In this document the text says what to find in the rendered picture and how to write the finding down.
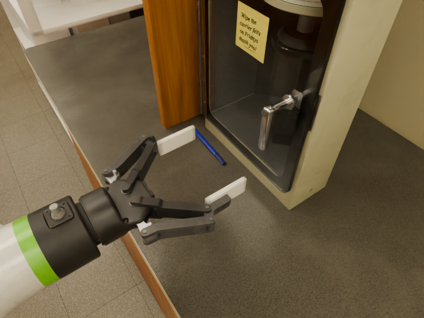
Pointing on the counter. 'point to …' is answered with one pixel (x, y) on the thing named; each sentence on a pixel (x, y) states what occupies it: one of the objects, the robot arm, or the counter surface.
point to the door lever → (268, 112)
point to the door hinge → (199, 55)
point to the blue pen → (210, 147)
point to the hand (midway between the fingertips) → (211, 158)
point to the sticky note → (252, 31)
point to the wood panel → (174, 58)
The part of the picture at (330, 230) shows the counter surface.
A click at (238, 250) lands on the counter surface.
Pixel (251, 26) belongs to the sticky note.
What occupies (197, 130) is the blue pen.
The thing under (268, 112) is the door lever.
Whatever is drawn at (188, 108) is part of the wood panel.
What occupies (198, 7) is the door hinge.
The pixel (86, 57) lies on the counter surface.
